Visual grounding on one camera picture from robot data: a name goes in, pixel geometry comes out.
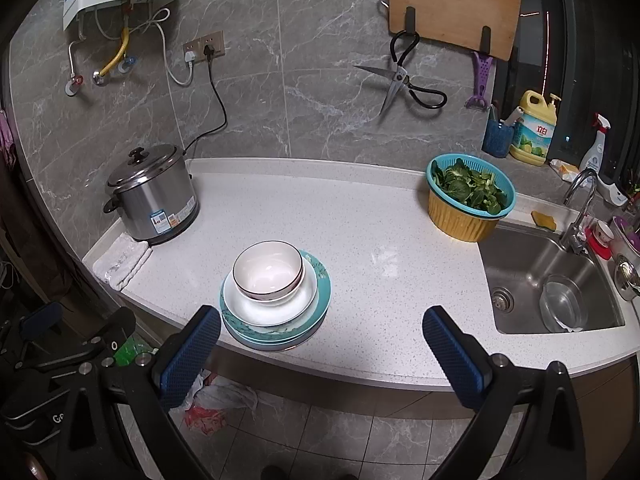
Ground blue utensil holder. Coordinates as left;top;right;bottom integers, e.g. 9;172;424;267
481;119;516;158

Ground white yellow packet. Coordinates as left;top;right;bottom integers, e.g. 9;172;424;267
549;158;581;182

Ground green plastic bag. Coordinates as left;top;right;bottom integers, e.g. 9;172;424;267
114;335;151;368

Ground metal bowl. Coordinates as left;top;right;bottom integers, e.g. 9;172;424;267
539;274;588;333

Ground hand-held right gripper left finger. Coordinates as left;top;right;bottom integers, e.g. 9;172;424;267
55;305;222;480

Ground red holder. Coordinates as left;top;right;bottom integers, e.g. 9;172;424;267
586;227;613;261

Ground white patterned cup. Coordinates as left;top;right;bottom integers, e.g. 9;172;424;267
592;220;616;247

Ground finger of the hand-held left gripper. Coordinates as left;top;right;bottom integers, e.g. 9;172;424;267
70;306;137;361
20;301;65;356

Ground folded white towel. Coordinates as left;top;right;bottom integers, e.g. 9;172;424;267
92;232;152;292

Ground black handled kitchen scissors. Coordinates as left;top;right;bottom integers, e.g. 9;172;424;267
353;31;447;116

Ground green leafy vegetables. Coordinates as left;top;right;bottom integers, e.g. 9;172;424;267
432;158;507;214

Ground yellow detergent bottle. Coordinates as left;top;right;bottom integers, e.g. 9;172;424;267
509;91;562;167

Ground stainless steel rice cooker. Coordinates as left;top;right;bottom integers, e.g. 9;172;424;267
103;143;200;247

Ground purple peeler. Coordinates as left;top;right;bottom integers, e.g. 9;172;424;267
465;51;494;111

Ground large white bowl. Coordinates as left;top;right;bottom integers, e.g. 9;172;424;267
232;240;305;304

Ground wooden cutting board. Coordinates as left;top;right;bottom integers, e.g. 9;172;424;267
387;0;522;61

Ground yellow sponge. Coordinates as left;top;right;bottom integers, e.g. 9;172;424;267
531;208;557;232

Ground yellow gas hose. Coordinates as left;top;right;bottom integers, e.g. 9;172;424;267
95;25;132;85

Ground stainless steel sink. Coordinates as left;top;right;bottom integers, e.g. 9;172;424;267
477;222;626;336

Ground teal plastic colander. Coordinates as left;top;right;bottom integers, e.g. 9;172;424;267
426;152;516;220

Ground black power cord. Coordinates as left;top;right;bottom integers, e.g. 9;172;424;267
182;45;228;156

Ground white spray bottle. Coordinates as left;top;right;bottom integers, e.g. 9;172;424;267
578;113;612;172

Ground yellow plastic basin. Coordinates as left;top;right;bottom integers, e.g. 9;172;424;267
427;192;498;243

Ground white plate grey rim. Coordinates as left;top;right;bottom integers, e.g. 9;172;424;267
222;255;319;328

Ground white plastic bag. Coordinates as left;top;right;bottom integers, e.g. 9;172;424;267
185;370;258;411

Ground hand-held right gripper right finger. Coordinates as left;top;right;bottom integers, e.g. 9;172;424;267
422;306;587;480

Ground teal rimmed floral plate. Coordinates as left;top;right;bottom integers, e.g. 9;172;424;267
222;317;321;352
219;249;332;341

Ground red printed plastic bag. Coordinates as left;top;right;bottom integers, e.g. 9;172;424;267
184;406;226;436

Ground wall power socket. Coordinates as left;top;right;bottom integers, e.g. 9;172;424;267
182;30;226;63

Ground chrome faucet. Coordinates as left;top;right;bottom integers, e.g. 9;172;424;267
559;168;599;256

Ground white water hose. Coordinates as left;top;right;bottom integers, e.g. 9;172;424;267
67;20;86;81

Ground white power cord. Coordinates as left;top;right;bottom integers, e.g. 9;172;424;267
127;7;196;86

